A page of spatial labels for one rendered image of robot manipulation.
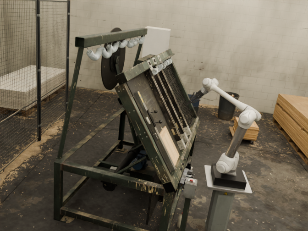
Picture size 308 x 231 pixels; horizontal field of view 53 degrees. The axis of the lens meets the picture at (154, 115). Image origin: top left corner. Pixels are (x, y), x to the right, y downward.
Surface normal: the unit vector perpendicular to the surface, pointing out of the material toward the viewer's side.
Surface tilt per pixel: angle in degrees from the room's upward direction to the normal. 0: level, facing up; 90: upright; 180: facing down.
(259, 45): 90
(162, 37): 90
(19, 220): 0
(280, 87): 90
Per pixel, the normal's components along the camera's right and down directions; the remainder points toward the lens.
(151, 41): -0.08, 0.33
